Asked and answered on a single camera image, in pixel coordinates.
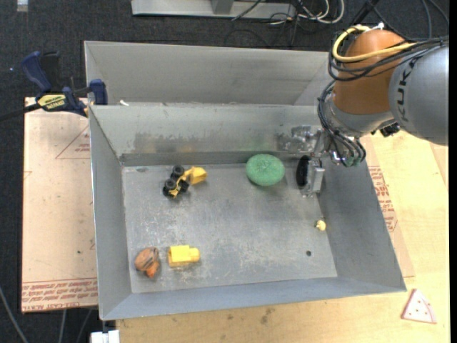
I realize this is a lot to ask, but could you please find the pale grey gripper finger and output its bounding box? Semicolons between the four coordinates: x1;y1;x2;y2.
308;166;326;197

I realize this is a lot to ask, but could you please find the black round disc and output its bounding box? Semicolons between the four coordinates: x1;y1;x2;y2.
296;154;313;190

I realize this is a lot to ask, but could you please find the green round sponge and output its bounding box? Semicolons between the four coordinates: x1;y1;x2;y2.
245;153;286;187

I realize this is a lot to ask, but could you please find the grey metal bin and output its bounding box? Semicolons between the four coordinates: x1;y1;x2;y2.
84;40;408;322

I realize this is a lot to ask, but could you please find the yellow toy truck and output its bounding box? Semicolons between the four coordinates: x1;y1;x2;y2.
162;164;209;200

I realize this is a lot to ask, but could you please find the yellow toy block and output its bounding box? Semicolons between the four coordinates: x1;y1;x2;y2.
167;245;201;269

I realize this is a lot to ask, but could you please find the pink triangular sanding pad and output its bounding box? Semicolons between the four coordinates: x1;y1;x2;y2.
401;288;438;325

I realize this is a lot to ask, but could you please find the orange-brown toy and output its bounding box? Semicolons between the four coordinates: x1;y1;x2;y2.
134;246;162;279

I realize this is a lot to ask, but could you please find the brown cardboard board, red print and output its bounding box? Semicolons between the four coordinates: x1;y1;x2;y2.
21;96;417;314

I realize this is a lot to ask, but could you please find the black cylinder on white bracket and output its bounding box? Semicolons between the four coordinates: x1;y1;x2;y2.
379;122;401;138

